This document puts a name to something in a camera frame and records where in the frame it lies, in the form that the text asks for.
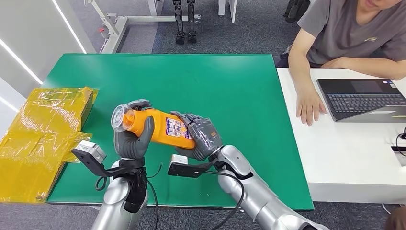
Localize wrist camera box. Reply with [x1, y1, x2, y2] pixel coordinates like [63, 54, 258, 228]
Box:
[71, 140, 111, 177]
[167, 154, 219, 179]

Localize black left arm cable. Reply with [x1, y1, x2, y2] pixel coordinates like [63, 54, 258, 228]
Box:
[146, 162, 163, 230]

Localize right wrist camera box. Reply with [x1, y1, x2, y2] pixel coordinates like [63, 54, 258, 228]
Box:
[167, 154, 219, 179]

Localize white desk device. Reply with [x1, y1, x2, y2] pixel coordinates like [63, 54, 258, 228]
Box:
[391, 146, 406, 167]

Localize black desk cable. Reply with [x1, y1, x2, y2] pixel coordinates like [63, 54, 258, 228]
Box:
[395, 126, 406, 158]

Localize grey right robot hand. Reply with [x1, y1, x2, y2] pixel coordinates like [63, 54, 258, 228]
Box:
[170, 111, 224, 162]

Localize white light strip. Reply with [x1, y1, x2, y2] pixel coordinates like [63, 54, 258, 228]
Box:
[0, 38, 44, 85]
[0, 96, 20, 114]

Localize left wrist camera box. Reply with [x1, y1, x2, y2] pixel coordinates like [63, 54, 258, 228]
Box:
[71, 140, 111, 177]

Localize white table legs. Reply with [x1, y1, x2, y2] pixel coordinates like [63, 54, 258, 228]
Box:
[218, 0, 238, 24]

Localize white desk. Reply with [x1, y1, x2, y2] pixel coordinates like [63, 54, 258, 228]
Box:
[276, 67, 406, 205]

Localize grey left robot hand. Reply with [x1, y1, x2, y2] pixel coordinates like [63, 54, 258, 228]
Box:
[113, 99, 156, 161]

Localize black shoes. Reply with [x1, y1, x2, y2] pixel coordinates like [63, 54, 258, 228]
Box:
[283, 0, 311, 23]

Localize dark grey laptop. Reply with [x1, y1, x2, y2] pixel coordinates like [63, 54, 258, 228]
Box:
[316, 78, 406, 123]

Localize orange plastic bottle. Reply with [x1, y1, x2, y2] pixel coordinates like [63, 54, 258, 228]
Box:
[111, 104, 196, 150]

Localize white metal stand frame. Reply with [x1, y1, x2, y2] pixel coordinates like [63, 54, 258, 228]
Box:
[84, 0, 202, 54]

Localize person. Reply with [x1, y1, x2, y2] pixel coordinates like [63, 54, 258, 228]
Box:
[275, 0, 406, 127]

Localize yellow wrapped cardboard box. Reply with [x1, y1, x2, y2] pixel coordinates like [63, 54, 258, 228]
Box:
[0, 86, 99, 204]

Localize person's left hand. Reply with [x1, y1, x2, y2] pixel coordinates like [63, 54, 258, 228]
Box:
[321, 58, 347, 69]

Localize black robot leg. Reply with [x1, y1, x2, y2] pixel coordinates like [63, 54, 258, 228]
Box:
[172, 0, 187, 46]
[186, 0, 198, 45]

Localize person's right hand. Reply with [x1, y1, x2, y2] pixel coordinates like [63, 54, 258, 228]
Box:
[295, 87, 327, 127]

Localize green table mat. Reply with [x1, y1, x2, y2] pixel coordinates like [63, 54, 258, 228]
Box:
[41, 53, 315, 211]

